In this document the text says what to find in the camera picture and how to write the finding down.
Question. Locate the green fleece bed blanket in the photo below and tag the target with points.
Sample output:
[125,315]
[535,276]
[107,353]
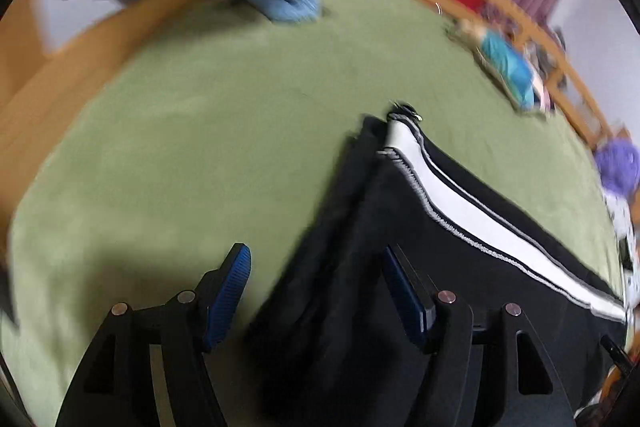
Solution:
[226,128]

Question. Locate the white black-flowered pillow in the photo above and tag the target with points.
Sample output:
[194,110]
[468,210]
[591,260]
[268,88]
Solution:
[619,212]

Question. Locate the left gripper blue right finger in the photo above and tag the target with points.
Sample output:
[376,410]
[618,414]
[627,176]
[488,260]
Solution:
[411,299]

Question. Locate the black pants with white stripe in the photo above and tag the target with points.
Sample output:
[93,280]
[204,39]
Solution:
[520,321]

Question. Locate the colourful geometric pillow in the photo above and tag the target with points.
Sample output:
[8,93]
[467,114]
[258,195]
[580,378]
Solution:
[510,69]

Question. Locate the purple plush monster toy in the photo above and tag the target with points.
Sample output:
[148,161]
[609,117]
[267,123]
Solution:
[618,165]

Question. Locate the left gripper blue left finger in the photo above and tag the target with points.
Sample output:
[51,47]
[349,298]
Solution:
[219,293]

